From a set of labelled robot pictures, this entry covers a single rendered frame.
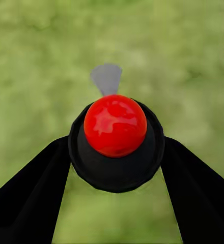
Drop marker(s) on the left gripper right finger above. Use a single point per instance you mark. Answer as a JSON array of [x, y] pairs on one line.
[[197, 194]]

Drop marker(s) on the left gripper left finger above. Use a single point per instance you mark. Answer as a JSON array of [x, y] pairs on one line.
[[31, 200]]

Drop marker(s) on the pesticide atomizer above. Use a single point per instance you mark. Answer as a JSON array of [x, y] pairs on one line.
[[117, 143]]

